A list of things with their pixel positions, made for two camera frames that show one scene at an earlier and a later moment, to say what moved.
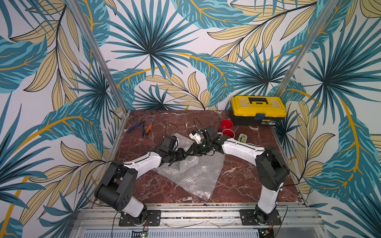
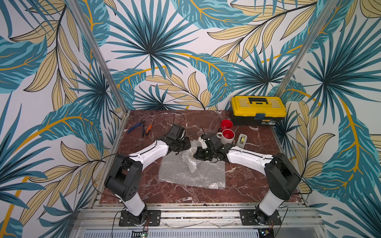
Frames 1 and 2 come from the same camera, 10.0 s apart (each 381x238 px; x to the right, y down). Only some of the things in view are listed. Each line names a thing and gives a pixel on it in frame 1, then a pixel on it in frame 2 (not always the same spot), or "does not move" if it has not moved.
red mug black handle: (226, 124) does not move
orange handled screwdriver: (149, 128) does not move
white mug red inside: (227, 132) does not move
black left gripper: (181, 155) → (187, 146)
